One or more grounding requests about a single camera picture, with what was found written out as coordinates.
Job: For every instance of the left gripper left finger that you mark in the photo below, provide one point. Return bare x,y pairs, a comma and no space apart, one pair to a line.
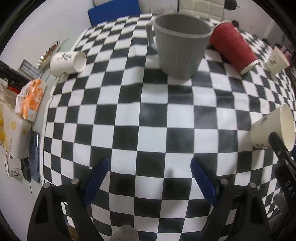
47,220

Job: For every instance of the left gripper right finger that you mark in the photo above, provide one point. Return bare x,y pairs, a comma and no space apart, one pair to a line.
250,221

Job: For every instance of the white bamboo print paper cup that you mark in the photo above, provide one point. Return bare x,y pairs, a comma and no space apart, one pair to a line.
279,121

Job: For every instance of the white calligraphy cup right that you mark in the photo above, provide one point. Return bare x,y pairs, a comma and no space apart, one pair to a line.
277,61

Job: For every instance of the white calligraphy cup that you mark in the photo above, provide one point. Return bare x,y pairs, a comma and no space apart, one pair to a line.
277,61
67,63

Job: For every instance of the red ripple paper cup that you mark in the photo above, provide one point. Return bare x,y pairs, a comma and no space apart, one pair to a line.
229,42

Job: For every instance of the white calligraphy cup left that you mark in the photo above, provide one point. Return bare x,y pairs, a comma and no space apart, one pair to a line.
67,63

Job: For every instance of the white enamel mug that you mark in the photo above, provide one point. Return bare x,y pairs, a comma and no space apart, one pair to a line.
13,167

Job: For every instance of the dark blue phone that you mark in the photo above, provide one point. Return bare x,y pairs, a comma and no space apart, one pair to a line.
34,156

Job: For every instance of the white tissue box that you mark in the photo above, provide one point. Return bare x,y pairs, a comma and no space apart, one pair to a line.
15,132

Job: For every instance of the orange snack bag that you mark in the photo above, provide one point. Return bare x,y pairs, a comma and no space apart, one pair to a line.
29,99

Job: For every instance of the black white checkered tablecloth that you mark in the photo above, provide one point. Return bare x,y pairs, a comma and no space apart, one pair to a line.
149,126

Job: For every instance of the patterned plate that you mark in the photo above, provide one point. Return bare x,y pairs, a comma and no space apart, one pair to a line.
45,58

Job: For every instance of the grey ribbed mug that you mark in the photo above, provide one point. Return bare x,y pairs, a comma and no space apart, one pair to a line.
180,41

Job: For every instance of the cream chair right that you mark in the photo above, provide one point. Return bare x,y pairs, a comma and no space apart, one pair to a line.
210,9

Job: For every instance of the blue folder on chair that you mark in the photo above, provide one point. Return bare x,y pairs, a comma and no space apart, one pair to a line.
113,10

